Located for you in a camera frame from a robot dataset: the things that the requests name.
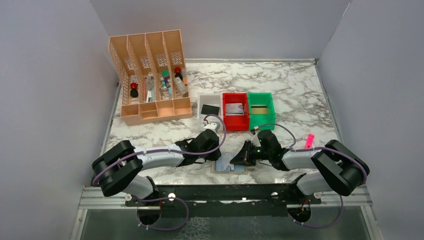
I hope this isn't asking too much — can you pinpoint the pink marker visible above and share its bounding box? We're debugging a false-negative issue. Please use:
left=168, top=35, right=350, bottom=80
left=304, top=133, right=315, bottom=149

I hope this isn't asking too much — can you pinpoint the peach plastic desk organizer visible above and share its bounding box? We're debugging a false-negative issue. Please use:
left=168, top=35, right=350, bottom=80
left=108, top=29, right=193, bottom=126

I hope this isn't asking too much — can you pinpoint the black card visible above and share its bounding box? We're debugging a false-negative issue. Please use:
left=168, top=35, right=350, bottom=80
left=200, top=104, right=220, bottom=116

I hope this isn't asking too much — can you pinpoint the light blue stapler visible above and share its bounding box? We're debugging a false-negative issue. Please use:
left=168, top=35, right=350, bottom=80
left=146, top=89, right=156, bottom=103

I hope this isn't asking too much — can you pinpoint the green white glue stick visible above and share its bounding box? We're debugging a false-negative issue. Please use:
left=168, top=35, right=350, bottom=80
left=160, top=76, right=167, bottom=91

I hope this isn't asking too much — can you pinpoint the red black stamp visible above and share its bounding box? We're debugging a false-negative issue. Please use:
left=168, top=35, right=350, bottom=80
left=130, top=82, right=139, bottom=98
left=174, top=67, right=184, bottom=80

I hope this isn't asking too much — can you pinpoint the red plastic bin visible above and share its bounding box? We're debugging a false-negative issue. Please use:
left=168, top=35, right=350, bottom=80
left=222, top=93, right=250, bottom=131

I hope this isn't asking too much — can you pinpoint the black mounting rail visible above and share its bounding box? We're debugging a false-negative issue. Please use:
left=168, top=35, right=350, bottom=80
left=125, top=183, right=321, bottom=218

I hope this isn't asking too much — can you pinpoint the blue highlighter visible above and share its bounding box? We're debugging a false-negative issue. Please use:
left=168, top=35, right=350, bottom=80
left=168, top=87, right=173, bottom=99

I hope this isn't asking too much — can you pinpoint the grey staples box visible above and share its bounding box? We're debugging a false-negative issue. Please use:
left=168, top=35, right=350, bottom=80
left=173, top=76, right=189, bottom=97

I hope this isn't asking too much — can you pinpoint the green plastic bin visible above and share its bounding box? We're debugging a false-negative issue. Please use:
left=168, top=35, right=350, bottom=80
left=246, top=92, right=276, bottom=130

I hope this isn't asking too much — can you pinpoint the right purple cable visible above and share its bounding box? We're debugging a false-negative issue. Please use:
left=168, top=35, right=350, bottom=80
left=250, top=123, right=370, bottom=176

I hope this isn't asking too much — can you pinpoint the red black stamp right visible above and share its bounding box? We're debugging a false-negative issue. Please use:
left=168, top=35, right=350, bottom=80
left=174, top=67, right=184, bottom=80

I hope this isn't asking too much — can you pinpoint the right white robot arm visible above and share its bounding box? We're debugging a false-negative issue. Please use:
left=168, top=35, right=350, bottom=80
left=230, top=129, right=370, bottom=196

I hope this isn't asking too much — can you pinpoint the green eraser block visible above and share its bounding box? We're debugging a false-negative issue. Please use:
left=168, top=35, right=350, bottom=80
left=161, top=70, right=170, bottom=78

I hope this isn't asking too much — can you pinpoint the red black stamp left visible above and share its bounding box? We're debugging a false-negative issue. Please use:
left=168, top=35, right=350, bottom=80
left=130, top=82, right=139, bottom=98

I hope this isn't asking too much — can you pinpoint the white plastic bin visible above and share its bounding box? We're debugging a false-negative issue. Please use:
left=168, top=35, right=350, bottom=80
left=197, top=93, right=224, bottom=131

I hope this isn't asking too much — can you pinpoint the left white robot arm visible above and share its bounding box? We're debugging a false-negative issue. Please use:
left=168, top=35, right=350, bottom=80
left=91, top=129, right=221, bottom=199

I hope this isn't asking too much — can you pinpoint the gold striped card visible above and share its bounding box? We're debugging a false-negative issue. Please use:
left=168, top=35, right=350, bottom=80
left=251, top=105, right=268, bottom=115

